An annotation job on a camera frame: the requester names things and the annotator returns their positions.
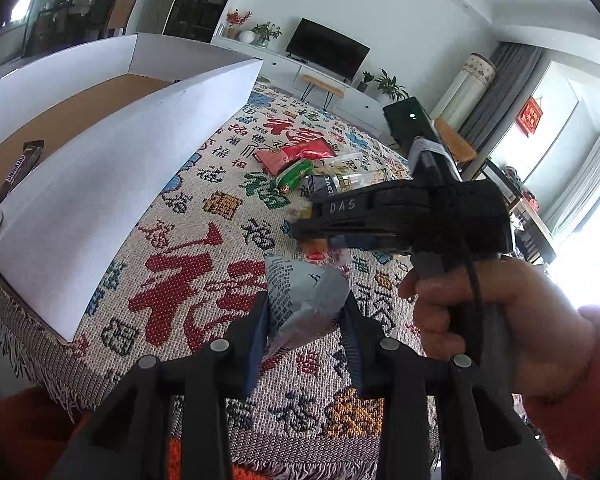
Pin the brown chocolate bar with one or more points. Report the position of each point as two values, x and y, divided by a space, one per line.
25 163

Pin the small wooden stool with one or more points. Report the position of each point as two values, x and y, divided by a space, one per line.
331 92

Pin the small potted plant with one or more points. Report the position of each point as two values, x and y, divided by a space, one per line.
366 80

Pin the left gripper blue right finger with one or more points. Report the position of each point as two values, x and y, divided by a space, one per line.
349 324

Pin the right hand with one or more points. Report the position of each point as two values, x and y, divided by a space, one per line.
534 341

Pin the green plant with white vase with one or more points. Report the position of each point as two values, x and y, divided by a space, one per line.
261 35

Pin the black clear Astart snack packet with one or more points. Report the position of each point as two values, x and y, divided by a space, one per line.
325 193

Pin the red snack packet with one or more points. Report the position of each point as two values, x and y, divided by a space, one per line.
274 162

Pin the white grey printed packet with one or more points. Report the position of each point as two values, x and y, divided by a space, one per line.
305 301

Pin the white floor air conditioner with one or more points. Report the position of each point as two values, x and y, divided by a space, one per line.
466 90

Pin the white cardboard box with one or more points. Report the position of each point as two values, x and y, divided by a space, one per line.
118 117

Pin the green snack packet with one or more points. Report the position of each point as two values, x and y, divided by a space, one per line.
290 178

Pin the black television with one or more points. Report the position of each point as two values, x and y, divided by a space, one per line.
323 46

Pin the red flower vase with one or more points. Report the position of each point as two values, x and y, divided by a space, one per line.
234 21

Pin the grey curtain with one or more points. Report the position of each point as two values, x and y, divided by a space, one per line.
515 64

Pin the white tv cabinet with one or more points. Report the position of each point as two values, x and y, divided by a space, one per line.
284 73

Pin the brown dining chair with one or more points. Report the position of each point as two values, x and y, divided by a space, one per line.
118 18

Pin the red window decoration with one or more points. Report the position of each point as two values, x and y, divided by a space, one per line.
529 117

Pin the yellow cake slice packet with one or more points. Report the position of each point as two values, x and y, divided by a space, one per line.
349 171

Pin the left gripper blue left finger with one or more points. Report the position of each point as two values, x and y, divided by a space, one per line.
257 338

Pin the patterned fu character blanket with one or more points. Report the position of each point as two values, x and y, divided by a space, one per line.
190 267

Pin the dark wooden chair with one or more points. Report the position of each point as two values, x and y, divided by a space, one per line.
492 172

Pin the orange lounge chair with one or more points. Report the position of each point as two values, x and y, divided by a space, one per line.
459 148

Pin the green potted plant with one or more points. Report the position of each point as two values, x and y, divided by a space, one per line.
389 90

